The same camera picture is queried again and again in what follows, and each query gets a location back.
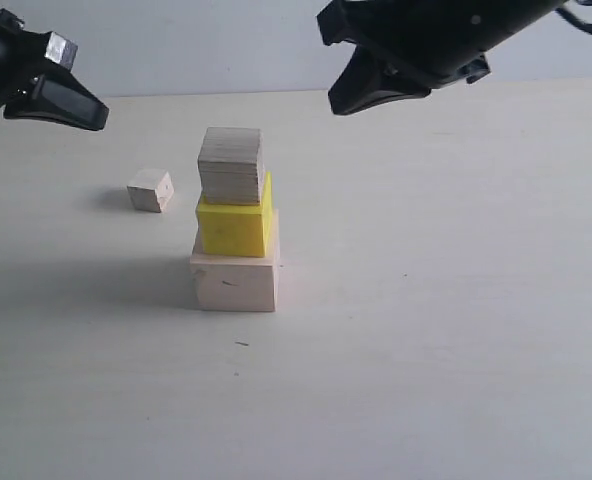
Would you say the yellow foam cube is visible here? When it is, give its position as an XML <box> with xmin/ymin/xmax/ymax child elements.
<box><xmin>195</xmin><ymin>172</ymin><xmax>274</xmax><ymax>258</ymax></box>

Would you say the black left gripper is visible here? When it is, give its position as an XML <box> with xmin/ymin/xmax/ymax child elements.
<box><xmin>0</xmin><ymin>8</ymin><xmax>109</xmax><ymax>131</ymax></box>

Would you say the small wooden cube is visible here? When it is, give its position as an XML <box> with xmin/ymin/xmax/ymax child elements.
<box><xmin>127</xmin><ymin>169</ymin><xmax>175</xmax><ymax>213</ymax></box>

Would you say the medium wooden cube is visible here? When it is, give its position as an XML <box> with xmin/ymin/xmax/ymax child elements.
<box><xmin>197</xmin><ymin>127</ymin><xmax>265</xmax><ymax>206</ymax></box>

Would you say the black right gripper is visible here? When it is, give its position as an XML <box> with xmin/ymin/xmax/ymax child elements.
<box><xmin>316</xmin><ymin>0</ymin><xmax>563</xmax><ymax>116</ymax></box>

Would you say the large wooden cube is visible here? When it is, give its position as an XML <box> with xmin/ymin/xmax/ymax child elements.
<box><xmin>189</xmin><ymin>209</ymin><xmax>280</xmax><ymax>312</ymax></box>

